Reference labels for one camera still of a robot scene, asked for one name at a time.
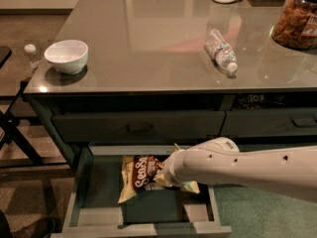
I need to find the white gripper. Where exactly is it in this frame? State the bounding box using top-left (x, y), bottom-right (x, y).
top-left (154, 150), bottom-right (184, 186)

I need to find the brown sea salt chip bag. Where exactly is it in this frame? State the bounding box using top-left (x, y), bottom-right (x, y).
top-left (118, 155), bottom-right (200, 203)

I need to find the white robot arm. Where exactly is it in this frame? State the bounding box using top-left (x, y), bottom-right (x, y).
top-left (155, 137), bottom-right (317, 201)

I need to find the open grey middle drawer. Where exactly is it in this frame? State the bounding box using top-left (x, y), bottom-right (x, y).
top-left (52, 146), bottom-right (232, 238)

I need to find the grey top left drawer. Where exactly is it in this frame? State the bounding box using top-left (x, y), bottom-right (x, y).
top-left (53, 110), bottom-right (225, 145)

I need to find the grey counter cabinet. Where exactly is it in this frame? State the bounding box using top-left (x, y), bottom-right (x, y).
top-left (26, 0), bottom-right (317, 238)

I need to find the dark snack bag in drawer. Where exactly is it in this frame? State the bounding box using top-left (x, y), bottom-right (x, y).
top-left (236, 93), bottom-right (285, 110)

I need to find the clear plastic water bottle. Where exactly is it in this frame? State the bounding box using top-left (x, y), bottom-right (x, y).
top-left (204, 29), bottom-right (238, 75)

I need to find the white ceramic bowl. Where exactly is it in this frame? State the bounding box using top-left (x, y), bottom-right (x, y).
top-left (45, 40), bottom-right (88, 74)

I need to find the black folding table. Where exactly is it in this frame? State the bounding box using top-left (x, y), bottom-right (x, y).
top-left (0, 45), bottom-right (67, 169)

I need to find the small bottle with white cap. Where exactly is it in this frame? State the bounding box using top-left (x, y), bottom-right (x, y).
top-left (24, 44), bottom-right (42, 70)

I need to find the clear jar of nuts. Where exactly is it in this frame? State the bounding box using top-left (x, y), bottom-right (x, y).
top-left (271, 0), bottom-right (317, 51)

